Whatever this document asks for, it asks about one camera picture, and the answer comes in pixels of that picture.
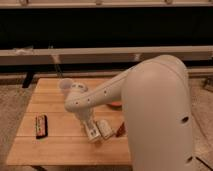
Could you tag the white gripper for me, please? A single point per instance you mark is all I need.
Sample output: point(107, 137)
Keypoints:
point(92, 130)

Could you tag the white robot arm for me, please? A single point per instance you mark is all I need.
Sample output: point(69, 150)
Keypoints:
point(156, 107)

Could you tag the orange ceramic bowl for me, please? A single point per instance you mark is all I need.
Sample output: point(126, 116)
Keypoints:
point(114, 105)

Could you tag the brown snack wrapper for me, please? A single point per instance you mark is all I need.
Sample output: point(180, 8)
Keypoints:
point(121, 131)

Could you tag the wooden table board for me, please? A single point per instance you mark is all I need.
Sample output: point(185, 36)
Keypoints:
point(66, 143)

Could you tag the dark candy bar pack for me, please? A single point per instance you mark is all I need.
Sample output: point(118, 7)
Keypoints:
point(41, 126)

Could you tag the white plastic cup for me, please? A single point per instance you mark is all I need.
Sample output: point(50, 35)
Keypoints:
point(64, 85)

